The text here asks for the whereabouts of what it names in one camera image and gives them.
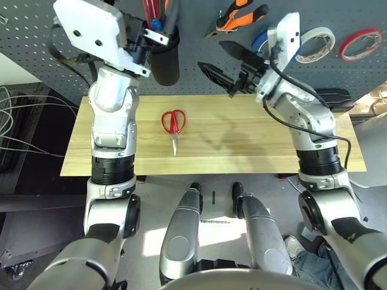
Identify metal tape hook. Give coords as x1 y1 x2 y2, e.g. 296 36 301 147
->
361 34 382 51
314 34 335 54

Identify silver right robot leg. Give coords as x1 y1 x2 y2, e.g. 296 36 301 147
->
231 181 293 276

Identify silver left robot leg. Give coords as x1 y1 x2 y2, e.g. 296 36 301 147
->
159 182 204 286

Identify red tape roll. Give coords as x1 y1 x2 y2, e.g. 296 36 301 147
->
339 28 384 63

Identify grey metal pegboard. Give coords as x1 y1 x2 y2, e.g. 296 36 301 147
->
0 0 387 97

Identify white tape roll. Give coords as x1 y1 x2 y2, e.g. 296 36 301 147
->
294 27 337 64

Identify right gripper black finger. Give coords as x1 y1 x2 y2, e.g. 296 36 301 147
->
197 61 239 98
219 40 258 63

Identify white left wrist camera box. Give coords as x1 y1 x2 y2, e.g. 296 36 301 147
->
53 0 152 79

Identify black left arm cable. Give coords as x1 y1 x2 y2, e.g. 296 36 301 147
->
48 21 102 88

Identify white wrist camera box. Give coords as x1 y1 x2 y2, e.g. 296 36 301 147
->
255 12 302 103
53 0 152 79

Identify wire pliers holder hook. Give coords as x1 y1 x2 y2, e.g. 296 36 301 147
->
215 8 240 33

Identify blue tape roll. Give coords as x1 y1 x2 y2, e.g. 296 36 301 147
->
251 29 303 58

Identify white cable bundle by case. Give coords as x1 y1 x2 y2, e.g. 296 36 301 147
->
0 86 80 158

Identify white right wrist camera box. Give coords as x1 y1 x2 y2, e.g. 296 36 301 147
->
255 12 302 103

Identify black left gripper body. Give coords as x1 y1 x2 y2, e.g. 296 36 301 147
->
120 13 152 66

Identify red handled screwdriver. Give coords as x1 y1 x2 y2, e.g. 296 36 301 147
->
141 0 163 31

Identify blue jeans person leg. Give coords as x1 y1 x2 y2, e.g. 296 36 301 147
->
291 241 360 290

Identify silver robot leg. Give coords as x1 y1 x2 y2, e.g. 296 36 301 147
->
231 181 293 276
159 182 204 286

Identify robot torso black grey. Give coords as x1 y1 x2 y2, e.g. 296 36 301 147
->
158 258 321 290

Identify orange black needle-nose pliers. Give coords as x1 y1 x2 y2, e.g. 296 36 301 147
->
204 0 270 39

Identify black flight case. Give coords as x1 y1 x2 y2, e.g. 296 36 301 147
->
0 81 91 281

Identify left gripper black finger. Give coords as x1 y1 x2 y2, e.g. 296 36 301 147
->
143 28 170 47

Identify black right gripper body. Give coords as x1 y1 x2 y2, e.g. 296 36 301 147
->
230 54 270 97

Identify orange black handled screwdriver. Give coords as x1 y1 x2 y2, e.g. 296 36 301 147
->
163 0 180 36

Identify black tool cup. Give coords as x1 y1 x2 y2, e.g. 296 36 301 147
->
150 28 181 87

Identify white person shoe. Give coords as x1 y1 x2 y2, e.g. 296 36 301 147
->
284 235 305 261

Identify red handled scissors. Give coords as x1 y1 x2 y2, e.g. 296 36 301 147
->
160 109 187 158

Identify black plastic tool case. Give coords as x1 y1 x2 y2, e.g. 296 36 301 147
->
314 88 355 115

